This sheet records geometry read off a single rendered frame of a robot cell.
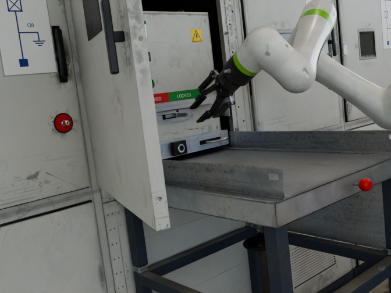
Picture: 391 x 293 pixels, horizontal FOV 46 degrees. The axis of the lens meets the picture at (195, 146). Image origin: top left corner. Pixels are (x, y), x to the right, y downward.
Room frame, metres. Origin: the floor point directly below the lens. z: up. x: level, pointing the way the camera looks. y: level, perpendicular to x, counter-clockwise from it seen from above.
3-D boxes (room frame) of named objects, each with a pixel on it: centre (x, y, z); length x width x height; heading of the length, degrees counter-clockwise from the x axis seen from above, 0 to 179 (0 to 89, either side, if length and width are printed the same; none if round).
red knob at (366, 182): (1.12, -0.40, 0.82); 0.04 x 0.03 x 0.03; 40
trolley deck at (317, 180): (1.40, -0.17, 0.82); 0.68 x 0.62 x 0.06; 40
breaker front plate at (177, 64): (1.69, 0.07, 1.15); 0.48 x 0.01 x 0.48; 130
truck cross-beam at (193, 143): (1.70, 0.08, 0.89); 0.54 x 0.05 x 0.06; 130
